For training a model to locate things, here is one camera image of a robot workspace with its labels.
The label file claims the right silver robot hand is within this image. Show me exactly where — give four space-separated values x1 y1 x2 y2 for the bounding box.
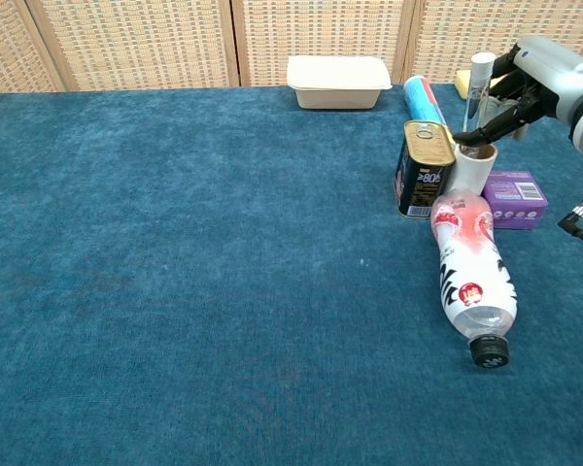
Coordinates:
452 35 583 147

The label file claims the clear white-capped test tube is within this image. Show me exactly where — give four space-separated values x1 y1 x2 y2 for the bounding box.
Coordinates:
463 51 496 140

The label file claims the white cardboard tube holder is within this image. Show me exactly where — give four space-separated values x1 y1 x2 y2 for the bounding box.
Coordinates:
444 140 499 196

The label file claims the yellow sponge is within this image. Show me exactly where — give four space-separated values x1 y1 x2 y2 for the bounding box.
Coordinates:
454 68 473 101

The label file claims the blue cling wrap roll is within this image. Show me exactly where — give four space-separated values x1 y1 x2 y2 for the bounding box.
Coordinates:
402 74 457 146

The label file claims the purple small box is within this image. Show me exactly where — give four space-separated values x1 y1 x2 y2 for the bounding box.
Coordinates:
480 169 550 230

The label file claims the black gold luncheon meat can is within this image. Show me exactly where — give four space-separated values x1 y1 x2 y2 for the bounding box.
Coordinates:
394 119 457 220

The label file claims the beige lidded food container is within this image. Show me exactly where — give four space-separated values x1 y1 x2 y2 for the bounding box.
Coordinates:
286 54 394 111

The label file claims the white red plastic bottle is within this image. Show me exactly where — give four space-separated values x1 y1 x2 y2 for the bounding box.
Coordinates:
429 188 520 371

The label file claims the blue carpet table mat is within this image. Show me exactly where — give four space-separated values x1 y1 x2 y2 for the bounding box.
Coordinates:
0 83 583 466

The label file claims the woven bamboo folding screen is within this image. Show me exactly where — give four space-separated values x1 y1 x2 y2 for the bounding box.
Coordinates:
0 0 583 94

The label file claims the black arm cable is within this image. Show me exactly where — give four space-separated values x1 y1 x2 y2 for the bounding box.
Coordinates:
557 183 583 251

